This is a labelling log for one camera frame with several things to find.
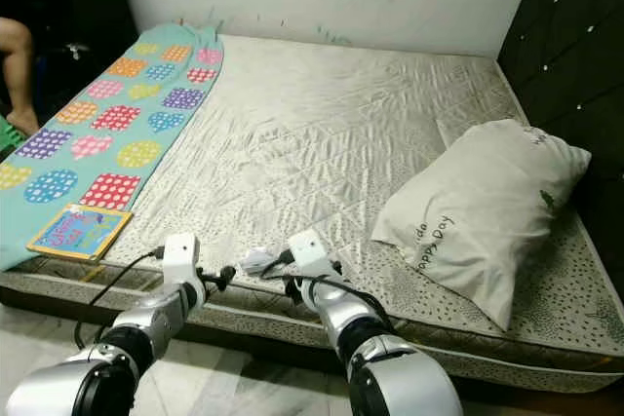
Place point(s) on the blue yellow children's board book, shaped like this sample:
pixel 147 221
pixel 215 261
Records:
pixel 78 231

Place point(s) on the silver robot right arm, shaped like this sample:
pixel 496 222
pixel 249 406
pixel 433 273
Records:
pixel 351 323

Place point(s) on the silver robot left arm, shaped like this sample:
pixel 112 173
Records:
pixel 146 323

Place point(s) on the small white crumpled tissue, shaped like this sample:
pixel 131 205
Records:
pixel 258 258

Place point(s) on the grey quilted mattress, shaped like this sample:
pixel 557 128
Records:
pixel 312 143

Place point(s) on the teal blanket with colourful shapes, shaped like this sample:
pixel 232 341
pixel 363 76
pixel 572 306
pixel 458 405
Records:
pixel 117 119

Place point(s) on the beige pillow with print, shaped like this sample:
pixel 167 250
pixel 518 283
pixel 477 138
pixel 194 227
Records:
pixel 487 211

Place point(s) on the barefoot person in black shorts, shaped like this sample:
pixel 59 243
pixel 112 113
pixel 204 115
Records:
pixel 18 65

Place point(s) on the black tufted headboard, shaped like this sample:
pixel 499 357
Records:
pixel 575 46

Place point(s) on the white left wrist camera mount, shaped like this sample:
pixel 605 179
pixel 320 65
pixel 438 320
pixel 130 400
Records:
pixel 181 258

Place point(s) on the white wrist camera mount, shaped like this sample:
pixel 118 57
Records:
pixel 310 250
pixel 181 258

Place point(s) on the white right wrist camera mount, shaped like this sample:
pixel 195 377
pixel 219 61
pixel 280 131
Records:
pixel 310 250

